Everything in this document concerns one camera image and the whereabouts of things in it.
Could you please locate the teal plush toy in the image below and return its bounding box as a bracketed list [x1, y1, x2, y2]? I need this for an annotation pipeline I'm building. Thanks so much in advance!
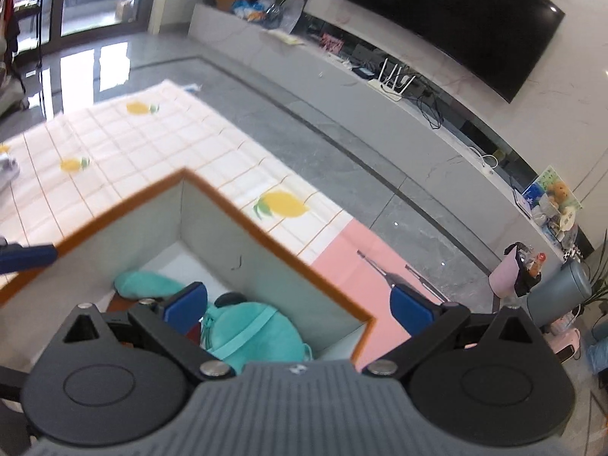
[113, 271, 312, 373]

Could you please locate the orange rimmed storage box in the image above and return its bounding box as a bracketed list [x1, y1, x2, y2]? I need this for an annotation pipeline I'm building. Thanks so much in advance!
[1, 169, 373, 371]

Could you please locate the lemon print checked tablecloth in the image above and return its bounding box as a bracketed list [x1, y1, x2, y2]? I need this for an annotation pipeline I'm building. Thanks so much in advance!
[1, 81, 421, 366]

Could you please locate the pink trash bin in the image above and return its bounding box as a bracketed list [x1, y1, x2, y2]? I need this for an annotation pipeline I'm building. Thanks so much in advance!
[488, 242, 546, 299]

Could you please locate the pink small heater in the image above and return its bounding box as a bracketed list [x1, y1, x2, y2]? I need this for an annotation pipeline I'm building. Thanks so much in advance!
[549, 327, 580, 363]

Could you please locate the grey metal trash can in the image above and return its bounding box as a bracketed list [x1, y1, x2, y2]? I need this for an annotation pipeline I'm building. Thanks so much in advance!
[527, 260, 592, 327]

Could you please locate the picture with toys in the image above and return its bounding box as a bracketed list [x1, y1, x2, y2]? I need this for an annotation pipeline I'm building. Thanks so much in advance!
[522, 166, 582, 247]

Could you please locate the white marble tv bench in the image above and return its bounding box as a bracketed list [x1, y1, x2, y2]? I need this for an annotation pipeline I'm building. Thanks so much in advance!
[188, 4, 564, 273]

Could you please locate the white wifi router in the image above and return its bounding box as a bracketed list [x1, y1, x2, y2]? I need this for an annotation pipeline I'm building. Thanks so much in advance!
[368, 59, 415, 102]

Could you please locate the black wall television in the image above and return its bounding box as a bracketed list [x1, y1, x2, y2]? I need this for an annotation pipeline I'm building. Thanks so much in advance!
[346, 0, 565, 102]

